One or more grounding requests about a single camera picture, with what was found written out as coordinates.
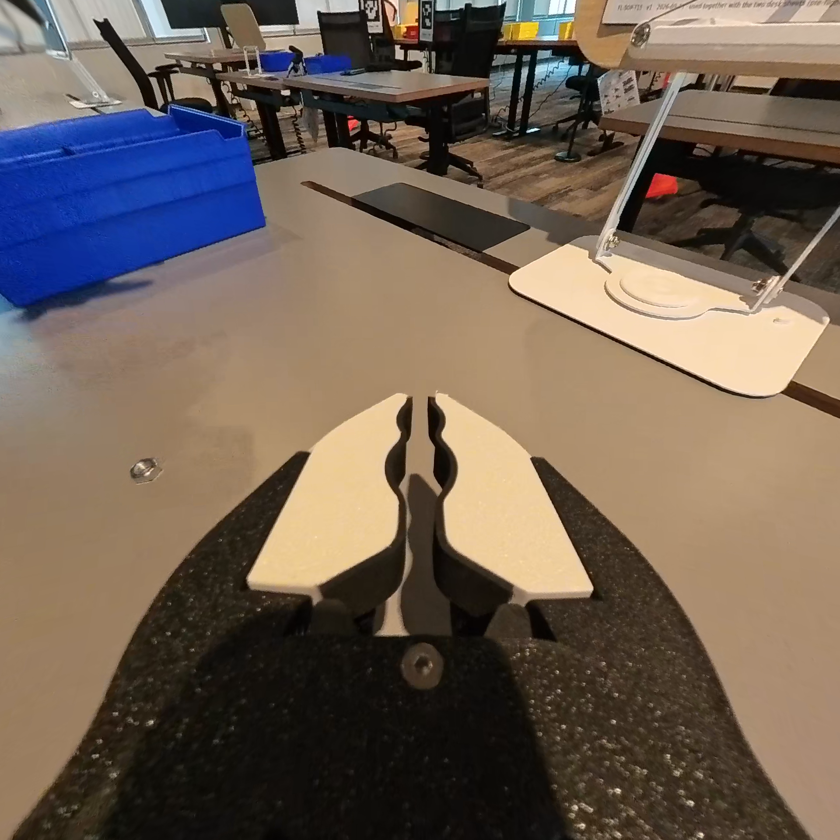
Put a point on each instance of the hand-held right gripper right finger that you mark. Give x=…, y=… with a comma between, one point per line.
x=512, y=512

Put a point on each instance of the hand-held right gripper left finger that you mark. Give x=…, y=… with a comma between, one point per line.
x=328, y=512

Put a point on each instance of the metal hex nut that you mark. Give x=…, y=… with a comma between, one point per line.
x=145, y=469

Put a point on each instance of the white base document stand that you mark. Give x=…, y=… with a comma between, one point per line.
x=709, y=341

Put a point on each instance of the small orange object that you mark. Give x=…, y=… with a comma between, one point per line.
x=663, y=187

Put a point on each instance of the large blue plastic bin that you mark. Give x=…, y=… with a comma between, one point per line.
x=118, y=197

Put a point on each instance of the long wooden desk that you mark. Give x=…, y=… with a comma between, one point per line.
x=394, y=85

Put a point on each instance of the brown wooden desk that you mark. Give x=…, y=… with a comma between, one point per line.
x=735, y=125

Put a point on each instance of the small blue storage bin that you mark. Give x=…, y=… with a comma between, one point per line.
x=328, y=63
x=278, y=61

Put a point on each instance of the black office chair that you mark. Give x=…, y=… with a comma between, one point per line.
x=131, y=59
x=348, y=40
x=466, y=40

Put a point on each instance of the yellow storage bin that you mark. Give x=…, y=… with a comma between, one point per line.
x=567, y=29
x=523, y=29

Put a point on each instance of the beige chair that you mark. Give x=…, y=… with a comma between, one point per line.
x=243, y=24

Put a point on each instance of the large black monitor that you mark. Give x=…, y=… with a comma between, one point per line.
x=223, y=11

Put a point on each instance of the clear tilted panel stand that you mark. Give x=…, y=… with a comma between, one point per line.
x=59, y=53

